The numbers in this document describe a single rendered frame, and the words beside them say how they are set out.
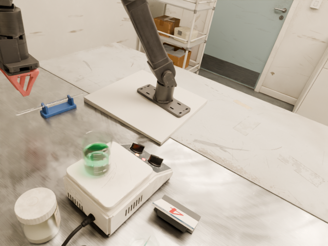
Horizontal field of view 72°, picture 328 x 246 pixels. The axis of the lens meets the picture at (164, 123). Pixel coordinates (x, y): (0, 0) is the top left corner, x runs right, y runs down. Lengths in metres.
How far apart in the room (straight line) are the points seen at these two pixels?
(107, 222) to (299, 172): 0.54
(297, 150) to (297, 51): 2.52
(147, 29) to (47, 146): 0.39
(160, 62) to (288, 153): 0.47
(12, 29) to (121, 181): 0.39
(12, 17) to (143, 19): 0.28
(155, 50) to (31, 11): 1.43
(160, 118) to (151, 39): 0.24
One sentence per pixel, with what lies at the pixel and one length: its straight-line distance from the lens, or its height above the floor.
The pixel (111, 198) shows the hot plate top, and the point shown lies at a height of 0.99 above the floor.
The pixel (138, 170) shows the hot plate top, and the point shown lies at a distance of 0.45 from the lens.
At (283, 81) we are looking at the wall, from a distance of 3.38.
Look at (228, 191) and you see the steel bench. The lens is 0.59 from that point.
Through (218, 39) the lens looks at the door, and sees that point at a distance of 3.46.
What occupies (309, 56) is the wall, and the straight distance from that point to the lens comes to 3.28.
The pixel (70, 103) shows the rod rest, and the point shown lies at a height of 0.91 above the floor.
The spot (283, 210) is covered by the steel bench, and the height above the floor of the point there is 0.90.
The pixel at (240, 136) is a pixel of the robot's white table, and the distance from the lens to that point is 0.77.
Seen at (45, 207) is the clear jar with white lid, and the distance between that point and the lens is 0.43.
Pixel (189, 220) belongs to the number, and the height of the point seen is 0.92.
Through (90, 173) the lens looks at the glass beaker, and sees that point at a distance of 0.43.
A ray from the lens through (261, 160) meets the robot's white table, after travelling 0.71.
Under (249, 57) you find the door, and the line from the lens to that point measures 3.37.
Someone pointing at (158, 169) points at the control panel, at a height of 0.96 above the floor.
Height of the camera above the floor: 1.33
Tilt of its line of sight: 36 degrees down
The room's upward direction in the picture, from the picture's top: 11 degrees clockwise
